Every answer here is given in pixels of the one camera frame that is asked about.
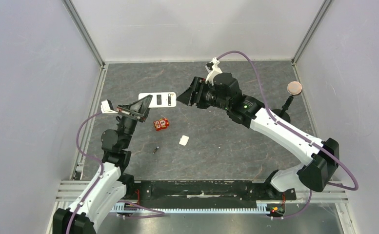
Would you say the black stand with pink disc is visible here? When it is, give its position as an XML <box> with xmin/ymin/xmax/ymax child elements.
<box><xmin>272</xmin><ymin>81</ymin><xmax>302</xmax><ymax>123</ymax></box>

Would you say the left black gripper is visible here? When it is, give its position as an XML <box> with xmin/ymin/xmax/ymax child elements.
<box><xmin>117</xmin><ymin>95</ymin><xmax>154</xmax><ymax>149</ymax></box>

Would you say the white battery cover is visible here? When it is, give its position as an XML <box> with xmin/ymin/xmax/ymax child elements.
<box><xmin>179</xmin><ymin>135</ymin><xmax>189</xmax><ymax>146</ymax></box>

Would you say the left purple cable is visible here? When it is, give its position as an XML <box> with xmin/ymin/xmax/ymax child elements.
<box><xmin>65</xmin><ymin>112</ymin><xmax>104</xmax><ymax>234</ymax></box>

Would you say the white remote control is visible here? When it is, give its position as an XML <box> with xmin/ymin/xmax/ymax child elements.
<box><xmin>138</xmin><ymin>92</ymin><xmax>177</xmax><ymax>108</ymax></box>

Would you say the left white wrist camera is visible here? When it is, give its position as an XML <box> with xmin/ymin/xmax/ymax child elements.
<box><xmin>100</xmin><ymin>99</ymin><xmax>118</xmax><ymax>114</ymax></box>

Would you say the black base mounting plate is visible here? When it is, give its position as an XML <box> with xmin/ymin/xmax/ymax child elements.
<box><xmin>124</xmin><ymin>180</ymin><xmax>297</xmax><ymax>209</ymax></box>

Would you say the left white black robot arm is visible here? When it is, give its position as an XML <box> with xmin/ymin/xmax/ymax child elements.
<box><xmin>52</xmin><ymin>95</ymin><xmax>153</xmax><ymax>234</ymax></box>

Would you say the white slotted cable duct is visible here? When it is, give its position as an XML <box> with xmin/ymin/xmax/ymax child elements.
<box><xmin>110</xmin><ymin>202</ymin><xmax>271</xmax><ymax>215</ymax></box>

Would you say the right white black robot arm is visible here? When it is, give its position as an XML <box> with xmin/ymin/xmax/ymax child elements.
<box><xmin>177</xmin><ymin>73</ymin><xmax>339</xmax><ymax>199</ymax></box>

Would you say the red battery pack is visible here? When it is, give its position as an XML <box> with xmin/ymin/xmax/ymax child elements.
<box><xmin>153</xmin><ymin>117</ymin><xmax>169</xmax><ymax>131</ymax></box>

